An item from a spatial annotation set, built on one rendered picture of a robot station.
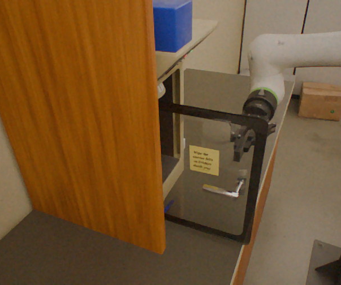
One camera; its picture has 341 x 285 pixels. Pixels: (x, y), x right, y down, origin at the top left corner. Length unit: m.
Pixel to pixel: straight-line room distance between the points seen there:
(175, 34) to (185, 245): 0.61
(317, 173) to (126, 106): 2.41
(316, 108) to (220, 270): 2.93
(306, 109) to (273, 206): 1.47
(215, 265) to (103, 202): 0.36
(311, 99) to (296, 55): 2.68
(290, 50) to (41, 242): 0.93
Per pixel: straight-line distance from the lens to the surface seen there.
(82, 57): 0.74
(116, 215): 0.97
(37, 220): 1.19
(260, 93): 0.98
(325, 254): 2.35
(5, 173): 1.14
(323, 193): 2.78
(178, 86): 1.11
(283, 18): 3.84
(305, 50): 1.01
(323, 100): 3.69
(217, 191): 0.79
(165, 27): 0.72
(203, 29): 0.91
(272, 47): 1.02
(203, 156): 0.81
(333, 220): 2.59
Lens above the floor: 1.73
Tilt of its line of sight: 34 degrees down
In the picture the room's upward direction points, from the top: 2 degrees counter-clockwise
